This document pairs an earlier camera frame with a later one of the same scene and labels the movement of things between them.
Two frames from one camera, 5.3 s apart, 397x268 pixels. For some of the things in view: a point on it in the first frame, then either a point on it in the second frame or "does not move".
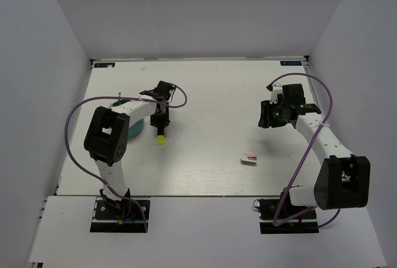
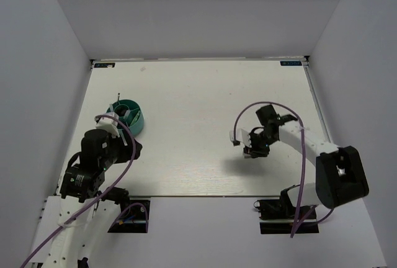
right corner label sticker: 291,62 does not move
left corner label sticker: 104,65 does not move
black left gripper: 164,121 to 127,149
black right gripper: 266,120 to 257,151
